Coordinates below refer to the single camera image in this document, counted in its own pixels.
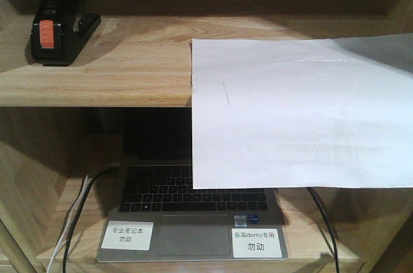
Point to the white label sticker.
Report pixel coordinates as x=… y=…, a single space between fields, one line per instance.
x=128 y=235
x=256 y=243

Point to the silver laptop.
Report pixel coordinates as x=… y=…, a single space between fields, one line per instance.
x=155 y=185

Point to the white label sticker left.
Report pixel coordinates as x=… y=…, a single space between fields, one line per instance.
x=128 y=235

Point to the black stapler with orange button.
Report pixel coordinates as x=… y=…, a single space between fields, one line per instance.
x=60 y=30

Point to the white paper sheet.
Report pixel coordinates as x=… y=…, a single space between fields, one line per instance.
x=316 y=113

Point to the white label sticker right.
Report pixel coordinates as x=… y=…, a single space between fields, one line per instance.
x=256 y=243

